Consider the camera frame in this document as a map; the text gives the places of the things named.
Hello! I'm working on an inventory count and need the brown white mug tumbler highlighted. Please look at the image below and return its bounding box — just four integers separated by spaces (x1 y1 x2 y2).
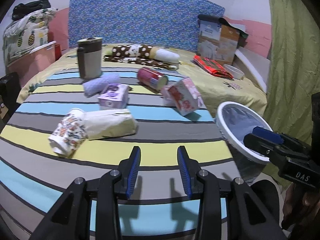
76 37 103 80

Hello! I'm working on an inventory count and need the black bag on floor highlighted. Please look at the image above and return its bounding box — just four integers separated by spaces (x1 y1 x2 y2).
1 72 21 122

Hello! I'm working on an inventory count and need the patterned paper cup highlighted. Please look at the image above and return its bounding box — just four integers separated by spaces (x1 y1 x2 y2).
48 108 87 157

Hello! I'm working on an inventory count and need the pink milk carton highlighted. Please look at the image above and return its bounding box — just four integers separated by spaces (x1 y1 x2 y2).
161 77 204 116

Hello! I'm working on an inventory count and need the red cartoon can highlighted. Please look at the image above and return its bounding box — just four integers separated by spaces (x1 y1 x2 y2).
137 67 168 91

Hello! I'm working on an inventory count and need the white round trash bin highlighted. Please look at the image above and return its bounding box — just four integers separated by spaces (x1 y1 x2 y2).
215 101 275 183

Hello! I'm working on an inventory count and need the beige paper bag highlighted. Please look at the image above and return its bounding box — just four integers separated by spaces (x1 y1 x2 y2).
84 109 138 140

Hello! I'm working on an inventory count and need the purple small carton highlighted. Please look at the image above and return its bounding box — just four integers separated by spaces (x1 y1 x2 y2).
98 83 130 110

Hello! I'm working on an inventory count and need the yellow bed sheet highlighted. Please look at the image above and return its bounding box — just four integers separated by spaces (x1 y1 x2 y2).
16 43 268 118

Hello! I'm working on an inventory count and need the white plastic bowl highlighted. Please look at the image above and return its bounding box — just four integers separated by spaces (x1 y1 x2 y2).
223 64 245 80

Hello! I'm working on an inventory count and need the red plaid folded cloth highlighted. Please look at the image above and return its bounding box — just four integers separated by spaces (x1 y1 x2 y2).
193 55 233 80

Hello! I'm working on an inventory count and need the green curtain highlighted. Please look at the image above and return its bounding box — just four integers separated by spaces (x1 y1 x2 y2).
264 0 319 143

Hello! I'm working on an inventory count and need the person right hand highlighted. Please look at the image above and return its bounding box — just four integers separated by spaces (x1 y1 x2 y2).
281 183 319 230

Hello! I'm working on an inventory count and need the pink storage box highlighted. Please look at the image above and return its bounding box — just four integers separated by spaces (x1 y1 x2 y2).
6 41 56 87

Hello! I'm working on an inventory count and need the pineapple print bedding pile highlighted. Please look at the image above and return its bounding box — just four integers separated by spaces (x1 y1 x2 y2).
3 8 57 66

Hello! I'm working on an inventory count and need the bedding cardboard box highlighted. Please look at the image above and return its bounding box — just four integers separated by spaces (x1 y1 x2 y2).
197 14 248 65

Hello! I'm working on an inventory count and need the blue patterned headboard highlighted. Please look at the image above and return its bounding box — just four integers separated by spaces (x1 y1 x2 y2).
68 0 225 52

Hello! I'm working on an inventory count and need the brown polka dot blanket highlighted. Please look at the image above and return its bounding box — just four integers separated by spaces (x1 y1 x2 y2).
103 44 180 70

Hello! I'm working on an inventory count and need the striped table cloth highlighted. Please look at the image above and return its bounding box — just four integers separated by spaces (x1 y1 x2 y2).
1 67 239 239

